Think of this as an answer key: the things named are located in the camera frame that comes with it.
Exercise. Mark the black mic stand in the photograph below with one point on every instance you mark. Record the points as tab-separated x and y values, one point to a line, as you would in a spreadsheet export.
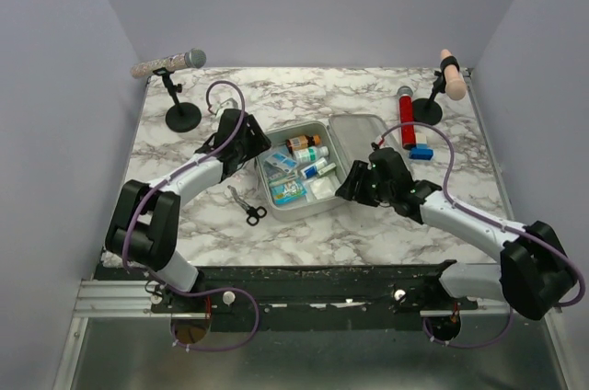
427	110
181	116

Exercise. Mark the black handled scissors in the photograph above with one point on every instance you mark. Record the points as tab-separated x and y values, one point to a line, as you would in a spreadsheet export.
254	214

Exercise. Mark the green medicine box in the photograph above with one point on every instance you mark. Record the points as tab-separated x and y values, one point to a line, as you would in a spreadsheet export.
326	170

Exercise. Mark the red toy microphone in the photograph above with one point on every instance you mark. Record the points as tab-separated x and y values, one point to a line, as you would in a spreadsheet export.
405	111

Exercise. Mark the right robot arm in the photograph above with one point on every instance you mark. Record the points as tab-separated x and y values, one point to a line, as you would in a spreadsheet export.
530	271

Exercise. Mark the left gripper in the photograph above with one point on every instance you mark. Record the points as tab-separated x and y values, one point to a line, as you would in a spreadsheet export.
260	142

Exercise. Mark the left black mic stand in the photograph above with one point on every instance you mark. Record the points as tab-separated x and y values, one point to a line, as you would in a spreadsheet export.
181	116

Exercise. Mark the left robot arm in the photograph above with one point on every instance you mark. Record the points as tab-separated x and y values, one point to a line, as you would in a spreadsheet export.
145	223

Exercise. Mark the right black mic stand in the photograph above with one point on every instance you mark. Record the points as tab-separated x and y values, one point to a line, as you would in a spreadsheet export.
427	110

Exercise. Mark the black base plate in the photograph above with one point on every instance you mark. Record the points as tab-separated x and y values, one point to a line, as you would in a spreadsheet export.
320	298

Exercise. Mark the grey medicine kit case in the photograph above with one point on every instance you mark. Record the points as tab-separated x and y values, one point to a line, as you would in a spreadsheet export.
348	137

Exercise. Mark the amber medicine bottle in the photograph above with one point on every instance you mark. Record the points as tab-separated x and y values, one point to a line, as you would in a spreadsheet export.
302	142

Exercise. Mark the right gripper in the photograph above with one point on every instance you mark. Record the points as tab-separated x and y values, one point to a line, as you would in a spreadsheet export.
358	170

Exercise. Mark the cotton swab bag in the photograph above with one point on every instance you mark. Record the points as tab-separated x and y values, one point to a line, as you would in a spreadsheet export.
287	192

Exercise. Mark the blue toy brick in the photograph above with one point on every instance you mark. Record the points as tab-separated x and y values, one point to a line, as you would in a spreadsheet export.
421	153

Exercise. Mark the beige wooden microphone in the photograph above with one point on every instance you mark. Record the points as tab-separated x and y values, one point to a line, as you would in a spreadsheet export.
455	87

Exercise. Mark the white green medicine bottle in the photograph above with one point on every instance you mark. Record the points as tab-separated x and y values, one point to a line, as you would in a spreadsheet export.
311	154

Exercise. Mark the blue white wipes packet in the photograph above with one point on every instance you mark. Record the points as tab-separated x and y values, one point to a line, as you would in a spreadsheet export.
282	162

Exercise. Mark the glitter microphone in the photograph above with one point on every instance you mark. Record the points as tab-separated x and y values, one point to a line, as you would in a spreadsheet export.
194	58

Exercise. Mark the white gauze pad pack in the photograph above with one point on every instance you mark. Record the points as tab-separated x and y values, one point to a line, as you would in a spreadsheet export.
322	188

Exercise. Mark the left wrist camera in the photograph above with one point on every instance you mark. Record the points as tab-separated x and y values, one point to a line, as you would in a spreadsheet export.
229	103

